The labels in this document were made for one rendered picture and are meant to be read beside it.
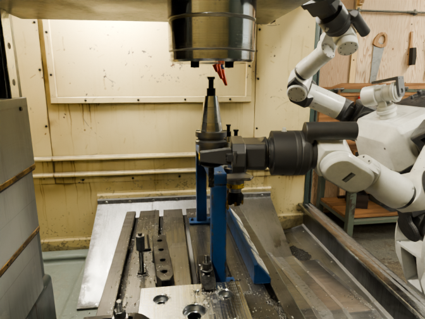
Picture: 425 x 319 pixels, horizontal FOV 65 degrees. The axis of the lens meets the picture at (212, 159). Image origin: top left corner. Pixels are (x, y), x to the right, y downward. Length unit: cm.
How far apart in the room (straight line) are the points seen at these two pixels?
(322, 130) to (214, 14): 28
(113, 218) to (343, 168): 126
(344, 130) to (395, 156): 53
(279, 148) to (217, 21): 25
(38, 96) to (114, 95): 34
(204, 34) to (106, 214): 129
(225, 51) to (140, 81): 110
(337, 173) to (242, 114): 109
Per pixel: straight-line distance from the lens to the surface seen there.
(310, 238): 183
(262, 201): 180
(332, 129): 66
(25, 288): 98
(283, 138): 65
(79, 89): 170
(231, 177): 85
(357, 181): 70
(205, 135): 63
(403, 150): 117
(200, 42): 58
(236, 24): 59
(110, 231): 165
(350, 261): 155
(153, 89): 165
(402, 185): 80
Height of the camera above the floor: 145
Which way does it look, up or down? 13 degrees down
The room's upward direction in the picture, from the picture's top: straight up
